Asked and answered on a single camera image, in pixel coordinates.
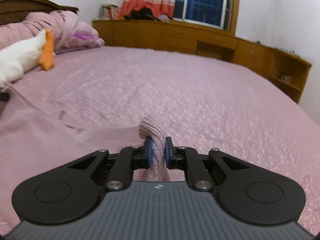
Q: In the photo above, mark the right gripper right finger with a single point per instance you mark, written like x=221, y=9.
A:
x=247, y=192

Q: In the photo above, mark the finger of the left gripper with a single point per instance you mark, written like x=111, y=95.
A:
x=4, y=97

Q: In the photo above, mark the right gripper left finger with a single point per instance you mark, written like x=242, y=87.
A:
x=73, y=190

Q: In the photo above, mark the pink knitted cardigan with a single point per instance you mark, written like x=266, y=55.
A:
x=33, y=141

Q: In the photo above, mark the black clothes on cabinet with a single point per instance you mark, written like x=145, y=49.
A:
x=144, y=14

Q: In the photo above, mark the white plush goose toy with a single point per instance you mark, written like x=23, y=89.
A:
x=22, y=56

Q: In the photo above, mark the pink floral bedspread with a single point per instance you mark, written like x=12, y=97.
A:
x=199, y=102

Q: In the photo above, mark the dark wooden headboard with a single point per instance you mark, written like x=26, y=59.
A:
x=13, y=11

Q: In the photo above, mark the pink rolled quilt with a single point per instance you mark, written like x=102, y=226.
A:
x=69, y=32

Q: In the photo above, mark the long wooden cabinet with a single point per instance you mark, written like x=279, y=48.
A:
x=285, y=70

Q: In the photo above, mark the stack of books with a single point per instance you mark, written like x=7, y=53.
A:
x=108, y=12

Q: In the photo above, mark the window with white frame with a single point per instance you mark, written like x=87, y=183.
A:
x=221, y=14

